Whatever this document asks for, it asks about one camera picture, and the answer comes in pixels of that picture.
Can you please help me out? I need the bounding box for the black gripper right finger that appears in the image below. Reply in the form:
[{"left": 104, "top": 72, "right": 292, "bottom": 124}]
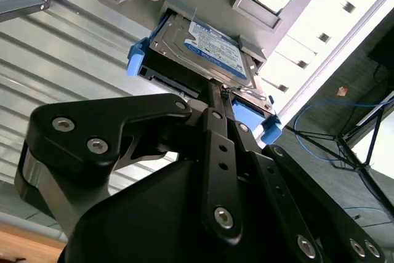
[{"left": 223, "top": 87, "right": 386, "bottom": 263}]

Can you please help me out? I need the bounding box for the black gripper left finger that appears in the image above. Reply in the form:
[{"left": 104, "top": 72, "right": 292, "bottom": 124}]
[{"left": 14, "top": 81, "right": 244, "bottom": 245}]

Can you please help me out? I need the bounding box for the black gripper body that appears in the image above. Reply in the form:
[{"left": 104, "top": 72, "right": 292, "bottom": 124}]
[{"left": 60, "top": 160, "right": 297, "bottom": 263}]

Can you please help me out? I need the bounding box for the hard disk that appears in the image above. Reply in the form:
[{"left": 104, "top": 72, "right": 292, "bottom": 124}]
[{"left": 126, "top": 7, "right": 283, "bottom": 147}]

